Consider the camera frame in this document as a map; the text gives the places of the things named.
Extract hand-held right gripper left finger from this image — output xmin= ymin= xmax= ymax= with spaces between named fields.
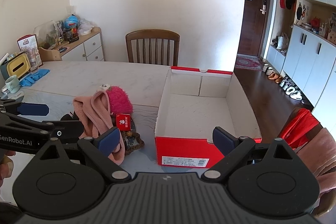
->
xmin=39 ymin=126 xmax=132 ymax=183

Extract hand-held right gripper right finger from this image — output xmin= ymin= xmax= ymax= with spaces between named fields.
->
xmin=201 ymin=126 xmax=300 ymax=183

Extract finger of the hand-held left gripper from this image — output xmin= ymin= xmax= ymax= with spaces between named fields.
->
xmin=0 ymin=99 xmax=50 ymax=117
xmin=42 ymin=120 xmax=85 ymax=144

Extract small red packet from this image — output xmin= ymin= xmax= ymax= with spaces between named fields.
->
xmin=116 ymin=113 xmax=132 ymax=132

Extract pink scarf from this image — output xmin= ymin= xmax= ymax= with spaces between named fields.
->
xmin=73 ymin=91 xmax=126 ymax=165

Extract brown hair scrunchie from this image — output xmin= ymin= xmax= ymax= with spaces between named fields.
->
xmin=123 ymin=131 xmax=145 ymax=156

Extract red shoe box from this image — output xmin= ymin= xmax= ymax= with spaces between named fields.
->
xmin=154 ymin=66 xmax=263 ymax=169

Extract pink plush toy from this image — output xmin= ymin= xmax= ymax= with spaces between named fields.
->
xmin=105 ymin=86 xmax=133 ymax=122

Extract person's left hand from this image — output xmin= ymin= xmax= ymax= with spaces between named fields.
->
xmin=0 ymin=151 xmax=17 ymax=182

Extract pale green mug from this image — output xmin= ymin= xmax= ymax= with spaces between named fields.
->
xmin=5 ymin=75 xmax=21 ymax=94

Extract blue gloves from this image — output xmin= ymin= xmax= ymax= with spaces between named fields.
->
xmin=20 ymin=69 xmax=50 ymax=86

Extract yellow tissue box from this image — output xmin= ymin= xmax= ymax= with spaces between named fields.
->
xmin=1 ymin=53 xmax=30 ymax=80

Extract wooden tray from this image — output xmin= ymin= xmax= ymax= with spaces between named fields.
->
xmin=38 ymin=46 xmax=63 ymax=62

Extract red display stand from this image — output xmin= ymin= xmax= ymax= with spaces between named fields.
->
xmin=17 ymin=34 xmax=44 ymax=68

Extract clear display case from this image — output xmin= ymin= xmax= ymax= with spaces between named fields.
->
xmin=34 ymin=21 xmax=65 ymax=50

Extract red cloth on chair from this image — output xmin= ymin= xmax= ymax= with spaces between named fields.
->
xmin=278 ymin=108 xmax=321 ymax=149

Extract red patterned rug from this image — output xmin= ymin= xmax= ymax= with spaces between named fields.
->
xmin=234 ymin=55 xmax=264 ymax=72

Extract row of shoes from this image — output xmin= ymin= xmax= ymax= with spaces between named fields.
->
xmin=262 ymin=64 xmax=305 ymax=105

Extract dark jar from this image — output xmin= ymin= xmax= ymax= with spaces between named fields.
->
xmin=63 ymin=28 xmax=79 ymax=42

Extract white wooden sideboard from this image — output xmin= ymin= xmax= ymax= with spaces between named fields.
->
xmin=39 ymin=27 xmax=105 ymax=62

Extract blue round toy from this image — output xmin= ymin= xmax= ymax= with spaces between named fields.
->
xmin=64 ymin=14 xmax=79 ymax=30

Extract white plastic bag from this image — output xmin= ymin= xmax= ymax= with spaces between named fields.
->
xmin=77 ymin=19 xmax=94 ymax=36

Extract pink towel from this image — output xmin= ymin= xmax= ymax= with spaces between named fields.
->
xmin=297 ymin=128 xmax=336 ymax=191

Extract white tote bag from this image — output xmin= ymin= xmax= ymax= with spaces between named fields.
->
xmin=276 ymin=33 xmax=289 ymax=51

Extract brown wooden slatted chair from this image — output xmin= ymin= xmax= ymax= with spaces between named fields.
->
xmin=125 ymin=29 xmax=180 ymax=66

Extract white hallway cabinet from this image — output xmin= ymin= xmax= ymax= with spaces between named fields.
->
xmin=265 ymin=0 xmax=336 ymax=119

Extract dark brown door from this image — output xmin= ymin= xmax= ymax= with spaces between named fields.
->
xmin=238 ymin=0 xmax=275 ymax=59

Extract wooden chair with draped cloths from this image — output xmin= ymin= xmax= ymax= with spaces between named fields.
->
xmin=278 ymin=107 xmax=336 ymax=216

